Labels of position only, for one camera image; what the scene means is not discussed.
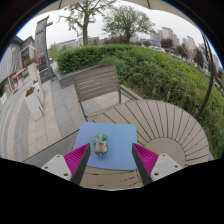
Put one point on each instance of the round-crowned leafy tree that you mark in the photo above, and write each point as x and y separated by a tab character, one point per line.
128	23

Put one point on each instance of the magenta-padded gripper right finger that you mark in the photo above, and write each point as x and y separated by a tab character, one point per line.
146	159

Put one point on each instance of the white planter box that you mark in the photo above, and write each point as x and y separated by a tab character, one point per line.
34	105

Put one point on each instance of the thin-crowned bare-trunk tree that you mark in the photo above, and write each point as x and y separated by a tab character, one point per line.
85	23

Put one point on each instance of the distant apartment buildings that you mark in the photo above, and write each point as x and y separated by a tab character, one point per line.
170	36

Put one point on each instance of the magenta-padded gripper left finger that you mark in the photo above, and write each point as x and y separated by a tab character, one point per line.
76	160

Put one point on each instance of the blue mouse pad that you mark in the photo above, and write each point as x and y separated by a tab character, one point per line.
116	133

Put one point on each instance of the storefront building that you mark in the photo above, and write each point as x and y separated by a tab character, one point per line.
13	66

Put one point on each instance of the dark curved parasol pole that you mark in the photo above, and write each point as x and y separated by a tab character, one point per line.
208	80

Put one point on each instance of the brown slatted outdoor chair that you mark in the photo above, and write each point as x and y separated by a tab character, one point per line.
96	83

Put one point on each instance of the tall grey sign pylon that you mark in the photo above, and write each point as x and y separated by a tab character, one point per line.
42	50

